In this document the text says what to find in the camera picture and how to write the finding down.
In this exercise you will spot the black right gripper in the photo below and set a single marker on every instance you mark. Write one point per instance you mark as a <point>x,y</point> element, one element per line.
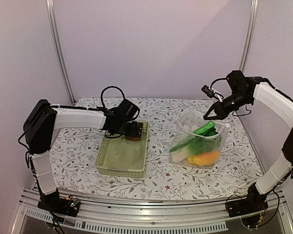
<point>220,111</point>

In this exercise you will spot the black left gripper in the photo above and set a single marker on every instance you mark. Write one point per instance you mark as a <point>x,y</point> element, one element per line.
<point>133,132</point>

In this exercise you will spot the light green cucumber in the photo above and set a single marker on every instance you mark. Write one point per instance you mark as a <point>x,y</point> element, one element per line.
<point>201,131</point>

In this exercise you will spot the dark green cucumber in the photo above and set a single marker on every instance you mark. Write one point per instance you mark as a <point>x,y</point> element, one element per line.
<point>211,132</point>

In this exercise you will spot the brown potato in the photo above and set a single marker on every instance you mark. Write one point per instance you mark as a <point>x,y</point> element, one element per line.
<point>133,139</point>

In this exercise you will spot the clear zip top bag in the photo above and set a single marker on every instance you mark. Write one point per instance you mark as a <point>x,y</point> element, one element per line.
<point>188,123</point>

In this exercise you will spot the white green bok choy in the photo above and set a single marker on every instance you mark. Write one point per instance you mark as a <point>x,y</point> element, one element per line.
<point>192,146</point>

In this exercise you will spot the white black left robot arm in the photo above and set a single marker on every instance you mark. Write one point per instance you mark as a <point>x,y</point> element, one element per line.
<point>45,118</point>

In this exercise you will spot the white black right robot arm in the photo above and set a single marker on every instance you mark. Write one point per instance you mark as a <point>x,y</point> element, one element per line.
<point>247,90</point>

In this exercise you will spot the pale green plastic basket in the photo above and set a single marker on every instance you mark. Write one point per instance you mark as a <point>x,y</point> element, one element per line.
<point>123,157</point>

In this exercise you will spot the floral patterned table mat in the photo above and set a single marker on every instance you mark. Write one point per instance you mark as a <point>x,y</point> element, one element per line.
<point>74,153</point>

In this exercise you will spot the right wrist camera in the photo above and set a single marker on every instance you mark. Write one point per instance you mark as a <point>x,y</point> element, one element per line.
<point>212,93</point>

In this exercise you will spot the aluminium front rail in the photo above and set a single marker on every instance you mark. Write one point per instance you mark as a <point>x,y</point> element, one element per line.
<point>100,214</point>

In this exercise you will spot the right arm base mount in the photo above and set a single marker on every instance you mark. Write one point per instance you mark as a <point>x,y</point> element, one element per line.
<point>254,202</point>

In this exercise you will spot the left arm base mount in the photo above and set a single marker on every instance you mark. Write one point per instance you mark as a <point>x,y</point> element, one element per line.
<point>55,204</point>

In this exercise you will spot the right aluminium frame post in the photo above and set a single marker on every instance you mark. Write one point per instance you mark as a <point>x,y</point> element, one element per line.
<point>249,34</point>

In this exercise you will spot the aluminium frame post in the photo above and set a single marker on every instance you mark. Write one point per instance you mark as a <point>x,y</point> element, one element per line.
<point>249,34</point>
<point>58,49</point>

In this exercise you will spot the left aluminium frame post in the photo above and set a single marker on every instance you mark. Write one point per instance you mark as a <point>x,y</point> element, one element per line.
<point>58,49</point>

